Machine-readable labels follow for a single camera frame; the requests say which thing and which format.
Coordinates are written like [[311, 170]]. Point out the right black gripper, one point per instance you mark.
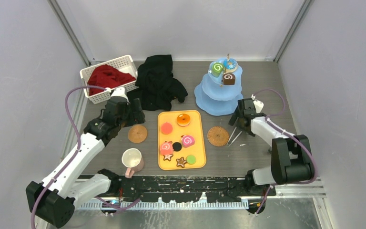
[[234, 119]]

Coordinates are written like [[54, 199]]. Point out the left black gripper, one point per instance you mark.
[[136, 118]]

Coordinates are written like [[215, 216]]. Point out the metal tongs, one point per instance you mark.
[[234, 135]]

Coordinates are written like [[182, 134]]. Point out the blue three-tier cake stand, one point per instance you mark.
[[215, 98]]

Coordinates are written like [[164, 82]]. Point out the chocolate swirl roll cake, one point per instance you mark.
[[228, 79]]

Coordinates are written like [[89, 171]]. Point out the blue donut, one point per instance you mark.
[[230, 65]]

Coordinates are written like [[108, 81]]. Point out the green roll cake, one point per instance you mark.
[[216, 69]]

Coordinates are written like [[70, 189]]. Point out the orange donut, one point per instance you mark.
[[183, 119]]

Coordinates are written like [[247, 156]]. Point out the pink cube cake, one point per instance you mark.
[[187, 141]]

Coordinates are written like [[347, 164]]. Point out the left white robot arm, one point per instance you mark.
[[56, 197]]

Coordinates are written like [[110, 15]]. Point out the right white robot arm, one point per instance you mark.
[[291, 159]]

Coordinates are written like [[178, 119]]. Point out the right woven coaster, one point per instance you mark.
[[218, 136]]

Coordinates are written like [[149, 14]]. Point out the woven coaster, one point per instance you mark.
[[137, 134], [218, 136]]

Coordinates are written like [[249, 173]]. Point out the left woven coaster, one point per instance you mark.
[[137, 134]]

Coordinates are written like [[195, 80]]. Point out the red cloth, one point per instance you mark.
[[108, 76]]

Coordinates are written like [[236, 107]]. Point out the black cloth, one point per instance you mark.
[[156, 85]]

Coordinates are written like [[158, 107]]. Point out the white plastic basket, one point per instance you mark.
[[124, 64]]

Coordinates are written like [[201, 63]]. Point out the pink mug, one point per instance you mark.
[[133, 161]]

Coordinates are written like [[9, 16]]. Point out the red round cake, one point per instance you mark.
[[166, 128]]

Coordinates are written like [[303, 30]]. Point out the yellow tray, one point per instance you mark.
[[194, 129]]

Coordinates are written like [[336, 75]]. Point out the pink swirl roll cake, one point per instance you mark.
[[166, 148]]

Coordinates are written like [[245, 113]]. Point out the green round macaron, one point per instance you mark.
[[191, 159]]

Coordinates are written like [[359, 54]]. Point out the brown star cookie left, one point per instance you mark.
[[167, 157]]

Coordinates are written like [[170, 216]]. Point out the brown star cookie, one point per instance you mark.
[[167, 157], [181, 162]]

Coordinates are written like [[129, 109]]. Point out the black round cookie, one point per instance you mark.
[[177, 146]]

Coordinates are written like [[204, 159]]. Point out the brown star cookie right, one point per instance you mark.
[[181, 162]]

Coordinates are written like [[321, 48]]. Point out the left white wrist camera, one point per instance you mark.
[[119, 92]]

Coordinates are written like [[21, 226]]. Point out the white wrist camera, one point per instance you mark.
[[257, 104], [119, 92]]

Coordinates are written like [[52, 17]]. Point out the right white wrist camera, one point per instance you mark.
[[257, 104]]

